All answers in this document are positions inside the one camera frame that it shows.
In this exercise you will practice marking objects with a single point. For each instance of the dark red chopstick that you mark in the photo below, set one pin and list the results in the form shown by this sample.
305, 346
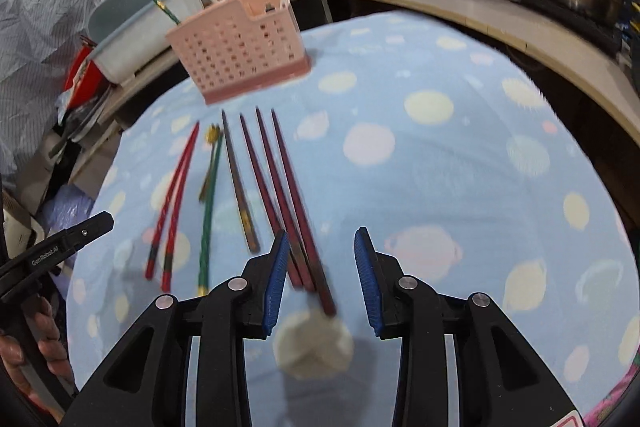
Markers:
295, 187
275, 172
260, 179

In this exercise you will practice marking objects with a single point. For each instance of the grey striped curtain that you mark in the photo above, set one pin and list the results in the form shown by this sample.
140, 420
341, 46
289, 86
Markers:
40, 32

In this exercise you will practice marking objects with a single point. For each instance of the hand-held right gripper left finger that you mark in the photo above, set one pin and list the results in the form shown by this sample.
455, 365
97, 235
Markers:
277, 277

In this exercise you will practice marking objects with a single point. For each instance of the dark brown chopstick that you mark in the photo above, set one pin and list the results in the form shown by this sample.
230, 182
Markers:
237, 182

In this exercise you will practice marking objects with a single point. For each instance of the white dish bin teal lid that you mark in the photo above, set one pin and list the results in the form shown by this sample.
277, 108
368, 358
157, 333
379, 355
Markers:
135, 32

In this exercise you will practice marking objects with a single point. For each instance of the green spiral chopstick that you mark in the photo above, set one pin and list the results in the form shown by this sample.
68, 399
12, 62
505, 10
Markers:
207, 227
167, 11
206, 179

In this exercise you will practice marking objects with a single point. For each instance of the person's left hand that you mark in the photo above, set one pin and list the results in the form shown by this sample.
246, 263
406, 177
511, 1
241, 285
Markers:
52, 352

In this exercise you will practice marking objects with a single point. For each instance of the black induction cooker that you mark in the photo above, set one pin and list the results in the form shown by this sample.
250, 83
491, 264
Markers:
565, 14

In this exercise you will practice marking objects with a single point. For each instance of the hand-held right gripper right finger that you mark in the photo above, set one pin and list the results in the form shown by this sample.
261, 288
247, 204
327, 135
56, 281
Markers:
365, 277

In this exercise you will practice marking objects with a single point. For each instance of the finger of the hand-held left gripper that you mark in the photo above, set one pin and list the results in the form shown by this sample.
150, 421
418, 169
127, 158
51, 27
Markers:
75, 239

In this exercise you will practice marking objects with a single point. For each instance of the pink perforated plastic basket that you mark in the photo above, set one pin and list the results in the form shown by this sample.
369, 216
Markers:
240, 52

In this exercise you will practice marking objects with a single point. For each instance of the red spiral chopstick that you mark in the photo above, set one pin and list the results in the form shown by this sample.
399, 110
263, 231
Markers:
175, 227
172, 192

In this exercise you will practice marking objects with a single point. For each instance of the red plastic basin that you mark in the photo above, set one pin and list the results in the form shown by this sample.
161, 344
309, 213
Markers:
80, 72

